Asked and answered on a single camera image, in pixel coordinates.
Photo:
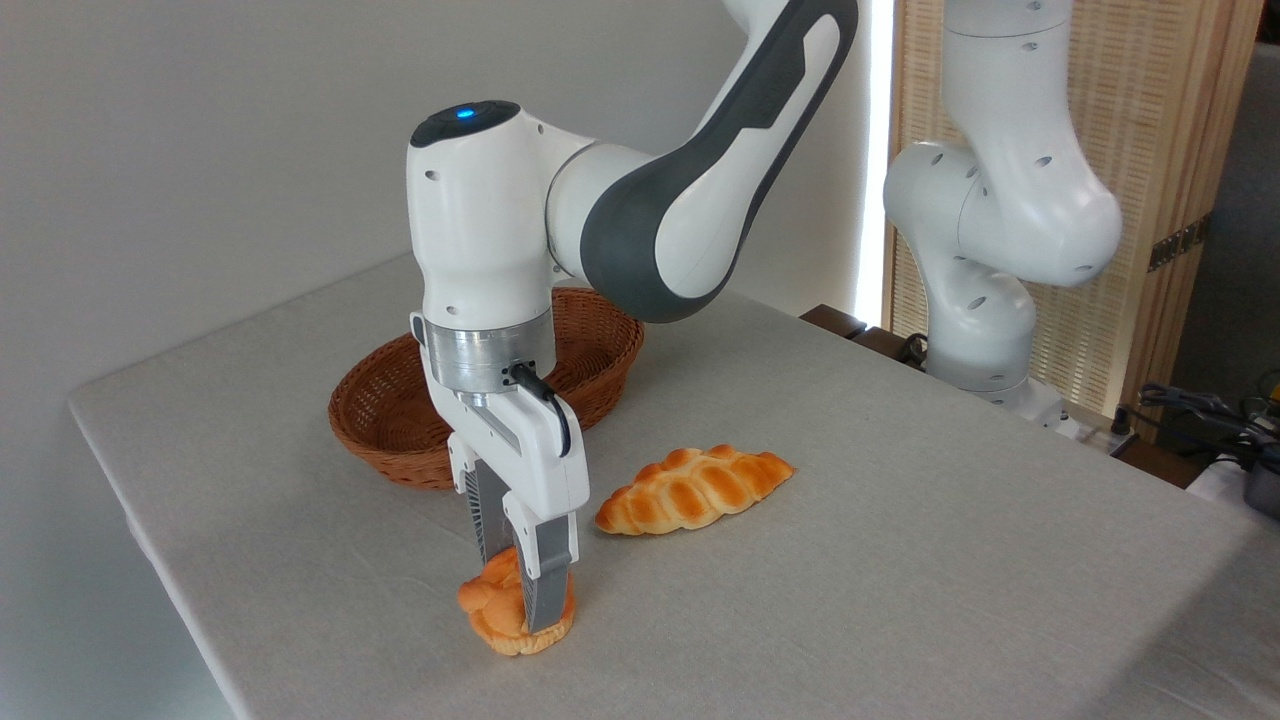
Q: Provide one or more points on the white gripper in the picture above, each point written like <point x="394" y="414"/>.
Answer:
<point x="540" y="460"/>

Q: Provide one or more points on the round knotted bread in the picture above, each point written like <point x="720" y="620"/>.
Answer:
<point x="498" y="620"/>

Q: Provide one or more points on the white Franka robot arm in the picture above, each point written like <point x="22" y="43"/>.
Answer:
<point x="480" y="220"/>

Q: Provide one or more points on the long braided bread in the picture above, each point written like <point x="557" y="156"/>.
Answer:
<point x="690" y="490"/>

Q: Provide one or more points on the brown wicker basket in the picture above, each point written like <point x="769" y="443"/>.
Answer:
<point x="380" y="420"/>

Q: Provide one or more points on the grey tablecloth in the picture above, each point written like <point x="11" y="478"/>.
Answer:
<point x="800" y="600"/>

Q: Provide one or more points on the dark brown wooden stand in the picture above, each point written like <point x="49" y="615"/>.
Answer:
<point x="835" y="320"/>

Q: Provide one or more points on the wooden bamboo folding screen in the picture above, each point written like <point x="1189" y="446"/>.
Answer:
<point x="1160" y="120"/>

